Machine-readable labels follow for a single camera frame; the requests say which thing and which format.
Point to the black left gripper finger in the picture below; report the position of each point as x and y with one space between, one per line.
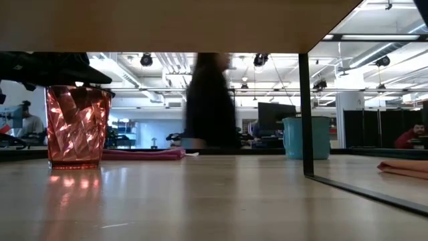
70 70

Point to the red faceted plastic cup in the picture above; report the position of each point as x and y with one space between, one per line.
77 134

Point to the teal plastic cup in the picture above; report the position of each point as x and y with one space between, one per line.
321 137

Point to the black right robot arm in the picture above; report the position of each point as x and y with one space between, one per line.
423 8

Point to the red bar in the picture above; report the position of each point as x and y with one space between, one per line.
4 129

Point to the pink folded cloth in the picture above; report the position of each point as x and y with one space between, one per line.
143 154

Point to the small white tag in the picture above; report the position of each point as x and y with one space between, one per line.
192 154

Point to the black computer monitor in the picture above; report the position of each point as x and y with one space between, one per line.
274 115

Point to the long ceiling light fixture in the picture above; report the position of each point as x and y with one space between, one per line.
374 37

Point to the black room partition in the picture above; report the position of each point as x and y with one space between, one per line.
378 129

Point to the orange folded cloth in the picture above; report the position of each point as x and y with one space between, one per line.
408 169

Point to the grey wall screen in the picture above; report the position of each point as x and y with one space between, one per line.
11 115

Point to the black ceiling camera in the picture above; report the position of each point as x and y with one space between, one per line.
146 60
260 59
382 61

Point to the wooden shelf with black frame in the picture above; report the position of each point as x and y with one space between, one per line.
167 23

